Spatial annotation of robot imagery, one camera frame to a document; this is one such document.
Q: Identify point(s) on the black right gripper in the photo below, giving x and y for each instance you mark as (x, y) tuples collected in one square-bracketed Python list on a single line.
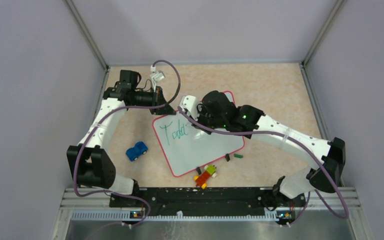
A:
[(201, 109)]

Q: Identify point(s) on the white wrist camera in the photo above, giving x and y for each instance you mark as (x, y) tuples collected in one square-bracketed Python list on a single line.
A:
[(156, 76), (189, 104)]

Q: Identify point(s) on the black whiteboard foot clip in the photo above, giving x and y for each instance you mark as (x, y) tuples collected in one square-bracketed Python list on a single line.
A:
[(227, 157), (199, 171)]

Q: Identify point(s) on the green marker cap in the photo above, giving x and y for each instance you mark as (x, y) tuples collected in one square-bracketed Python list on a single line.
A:
[(239, 156)]

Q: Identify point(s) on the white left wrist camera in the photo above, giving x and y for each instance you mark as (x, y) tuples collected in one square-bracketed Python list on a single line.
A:
[(156, 76)]

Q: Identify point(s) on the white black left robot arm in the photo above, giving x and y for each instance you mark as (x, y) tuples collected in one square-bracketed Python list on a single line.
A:
[(89, 162)]

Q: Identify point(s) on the pink-framed whiteboard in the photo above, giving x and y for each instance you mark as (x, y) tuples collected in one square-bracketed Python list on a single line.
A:
[(185, 148)]

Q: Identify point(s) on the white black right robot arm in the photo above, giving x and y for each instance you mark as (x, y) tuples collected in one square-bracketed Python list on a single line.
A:
[(325, 159)]

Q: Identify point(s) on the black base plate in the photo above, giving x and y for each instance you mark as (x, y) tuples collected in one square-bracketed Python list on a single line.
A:
[(209, 202)]

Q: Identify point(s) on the red yellow toy brick car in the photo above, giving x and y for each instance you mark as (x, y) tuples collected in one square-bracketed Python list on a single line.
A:
[(210, 171)]

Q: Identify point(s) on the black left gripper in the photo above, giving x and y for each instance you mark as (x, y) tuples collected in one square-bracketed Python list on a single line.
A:
[(159, 99)]

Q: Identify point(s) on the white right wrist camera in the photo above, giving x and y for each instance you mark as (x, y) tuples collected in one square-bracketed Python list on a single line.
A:
[(189, 104)]

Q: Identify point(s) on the aluminium frame rail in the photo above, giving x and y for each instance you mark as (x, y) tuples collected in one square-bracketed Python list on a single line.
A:
[(86, 205)]

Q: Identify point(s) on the blue toy car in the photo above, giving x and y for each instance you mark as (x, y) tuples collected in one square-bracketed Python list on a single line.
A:
[(139, 149)]

